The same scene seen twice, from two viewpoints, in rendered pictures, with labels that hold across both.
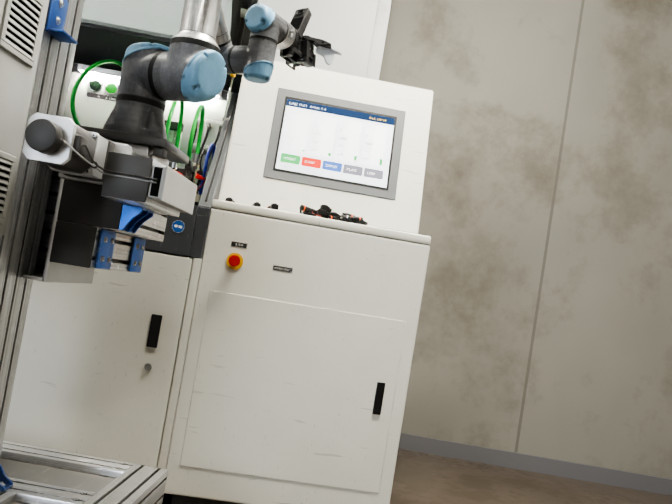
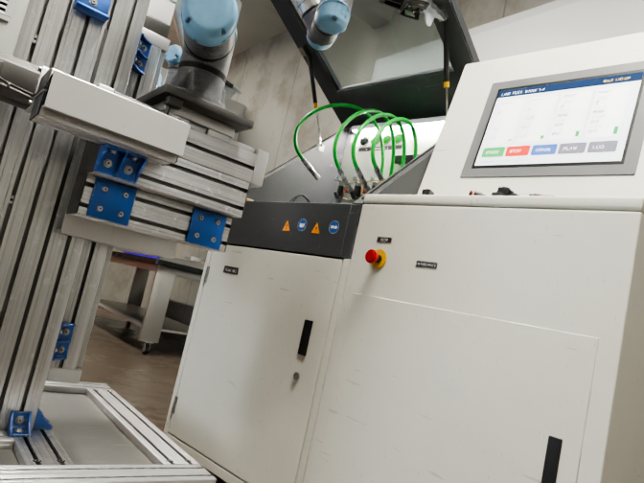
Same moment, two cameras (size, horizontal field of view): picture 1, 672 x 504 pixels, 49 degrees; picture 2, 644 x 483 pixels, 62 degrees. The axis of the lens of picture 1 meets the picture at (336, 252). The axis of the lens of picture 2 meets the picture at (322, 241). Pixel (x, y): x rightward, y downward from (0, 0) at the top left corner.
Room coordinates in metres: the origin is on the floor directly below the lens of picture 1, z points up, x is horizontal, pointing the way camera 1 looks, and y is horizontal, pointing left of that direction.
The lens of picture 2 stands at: (1.24, -0.69, 0.65)
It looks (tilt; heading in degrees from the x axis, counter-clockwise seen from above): 7 degrees up; 51
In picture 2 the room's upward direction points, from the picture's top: 13 degrees clockwise
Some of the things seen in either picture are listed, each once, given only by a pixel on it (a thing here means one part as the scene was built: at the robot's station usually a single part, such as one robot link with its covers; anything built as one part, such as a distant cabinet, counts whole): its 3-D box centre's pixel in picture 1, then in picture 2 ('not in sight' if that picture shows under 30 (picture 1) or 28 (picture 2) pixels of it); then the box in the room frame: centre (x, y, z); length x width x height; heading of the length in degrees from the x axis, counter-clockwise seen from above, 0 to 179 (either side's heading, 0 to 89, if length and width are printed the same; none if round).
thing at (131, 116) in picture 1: (137, 121); (197, 91); (1.76, 0.52, 1.09); 0.15 x 0.15 x 0.10
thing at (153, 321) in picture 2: not in sight; (144, 290); (3.36, 4.36, 0.42); 2.34 x 0.94 x 0.85; 88
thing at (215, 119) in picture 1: (203, 150); not in sight; (2.76, 0.56, 1.20); 0.13 x 0.03 x 0.31; 95
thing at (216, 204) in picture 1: (320, 224); (497, 213); (2.39, 0.07, 0.96); 0.70 x 0.22 x 0.03; 95
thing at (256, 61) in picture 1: (254, 60); (333, 9); (1.93, 0.30, 1.34); 0.11 x 0.08 x 0.11; 62
